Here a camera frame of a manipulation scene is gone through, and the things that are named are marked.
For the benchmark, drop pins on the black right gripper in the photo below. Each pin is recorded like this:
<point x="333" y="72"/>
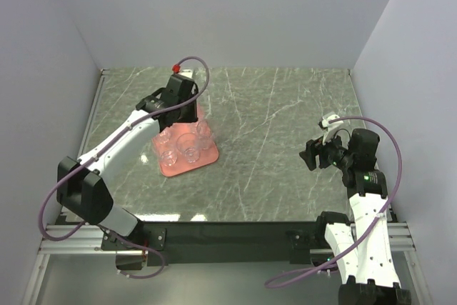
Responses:
<point x="315" y="147"/>

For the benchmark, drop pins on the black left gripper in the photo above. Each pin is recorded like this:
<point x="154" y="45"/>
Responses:
<point x="193" y="116"/>

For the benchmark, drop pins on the clear glass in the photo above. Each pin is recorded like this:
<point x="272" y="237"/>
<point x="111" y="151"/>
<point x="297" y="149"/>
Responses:
<point x="204" y="134"/>
<point x="163" y="137"/>
<point x="167" y="155"/>
<point x="188" y="146"/>

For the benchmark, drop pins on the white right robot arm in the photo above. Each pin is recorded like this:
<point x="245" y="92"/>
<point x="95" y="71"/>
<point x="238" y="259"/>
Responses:
<point x="363" y="253"/>

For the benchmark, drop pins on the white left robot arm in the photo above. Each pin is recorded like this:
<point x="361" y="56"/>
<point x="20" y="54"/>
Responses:
<point x="83" y="183"/>

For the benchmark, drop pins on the pink plastic tray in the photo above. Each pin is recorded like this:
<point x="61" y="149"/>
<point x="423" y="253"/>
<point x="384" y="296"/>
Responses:
<point x="207" y="157"/>

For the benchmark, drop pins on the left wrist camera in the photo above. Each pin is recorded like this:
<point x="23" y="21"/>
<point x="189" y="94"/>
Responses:
<point x="180" y="69"/>

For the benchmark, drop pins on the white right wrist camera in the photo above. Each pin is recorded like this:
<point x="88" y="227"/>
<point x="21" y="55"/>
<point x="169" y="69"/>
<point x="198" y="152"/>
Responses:
<point x="329" y="124"/>

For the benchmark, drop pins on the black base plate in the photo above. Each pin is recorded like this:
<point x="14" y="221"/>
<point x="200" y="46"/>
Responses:
<point x="202" y="242"/>

